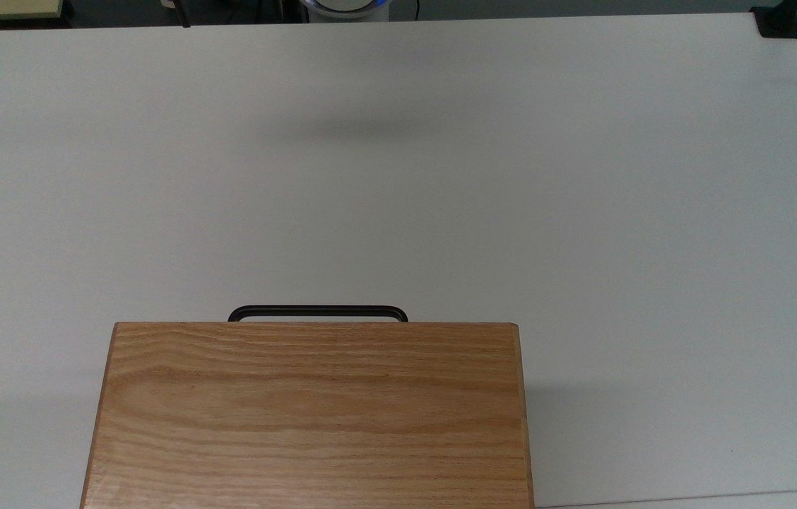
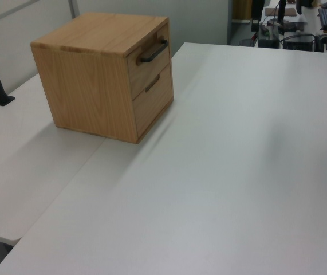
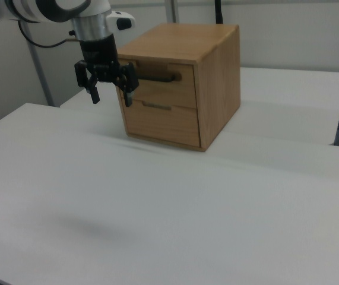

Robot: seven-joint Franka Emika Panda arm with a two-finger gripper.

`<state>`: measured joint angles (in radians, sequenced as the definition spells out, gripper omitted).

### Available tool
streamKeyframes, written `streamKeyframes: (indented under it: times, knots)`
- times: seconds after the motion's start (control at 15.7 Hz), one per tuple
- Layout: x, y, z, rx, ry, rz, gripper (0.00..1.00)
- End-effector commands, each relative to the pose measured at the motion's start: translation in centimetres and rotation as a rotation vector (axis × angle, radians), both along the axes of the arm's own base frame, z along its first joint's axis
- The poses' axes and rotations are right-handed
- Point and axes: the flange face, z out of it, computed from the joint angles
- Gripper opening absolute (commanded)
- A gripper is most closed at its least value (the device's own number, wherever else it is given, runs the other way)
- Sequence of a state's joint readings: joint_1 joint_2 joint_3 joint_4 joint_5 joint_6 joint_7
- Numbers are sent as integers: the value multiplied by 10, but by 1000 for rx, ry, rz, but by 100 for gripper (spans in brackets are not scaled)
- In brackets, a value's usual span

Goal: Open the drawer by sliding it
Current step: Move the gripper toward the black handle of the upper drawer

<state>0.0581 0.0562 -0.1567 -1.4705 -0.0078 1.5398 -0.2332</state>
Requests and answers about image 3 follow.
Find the grey metal frame post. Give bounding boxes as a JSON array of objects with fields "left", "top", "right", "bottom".
[{"left": 25, "top": 38, "right": 55, "bottom": 107}]

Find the wooden drawer cabinet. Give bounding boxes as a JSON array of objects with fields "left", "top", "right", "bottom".
[{"left": 116, "top": 23, "right": 241, "bottom": 153}]

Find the black camera stand pole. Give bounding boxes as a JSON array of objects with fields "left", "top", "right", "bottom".
[{"left": 214, "top": 0, "right": 225, "bottom": 25}]

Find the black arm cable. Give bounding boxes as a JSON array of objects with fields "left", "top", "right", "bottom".
[{"left": 17, "top": 20, "right": 83, "bottom": 49}]

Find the wooden drawer with notch grip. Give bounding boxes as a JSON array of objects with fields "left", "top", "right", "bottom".
[{"left": 122, "top": 99, "right": 201, "bottom": 148}]

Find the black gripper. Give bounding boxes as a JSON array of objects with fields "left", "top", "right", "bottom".
[{"left": 74, "top": 32, "right": 141, "bottom": 108}]

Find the wooden drawer with black handle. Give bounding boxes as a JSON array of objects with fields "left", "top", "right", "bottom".
[{"left": 118, "top": 59, "right": 199, "bottom": 109}]

